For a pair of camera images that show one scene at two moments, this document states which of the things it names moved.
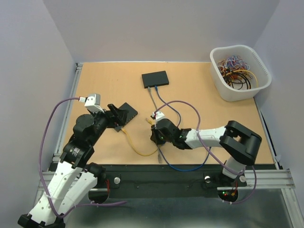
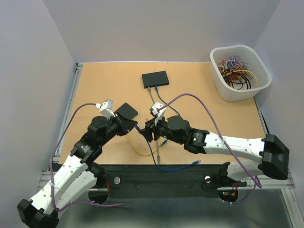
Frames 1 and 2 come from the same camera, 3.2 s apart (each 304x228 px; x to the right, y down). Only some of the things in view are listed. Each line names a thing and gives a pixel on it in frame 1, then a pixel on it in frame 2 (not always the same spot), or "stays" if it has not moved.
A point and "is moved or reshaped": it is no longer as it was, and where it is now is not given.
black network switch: (130, 115) stays
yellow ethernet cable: (150, 121) is moved or reshaped
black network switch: (155, 79) stays
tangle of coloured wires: (235, 72) stays
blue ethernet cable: (183, 170) -> (159, 169)
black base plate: (167, 181) stays
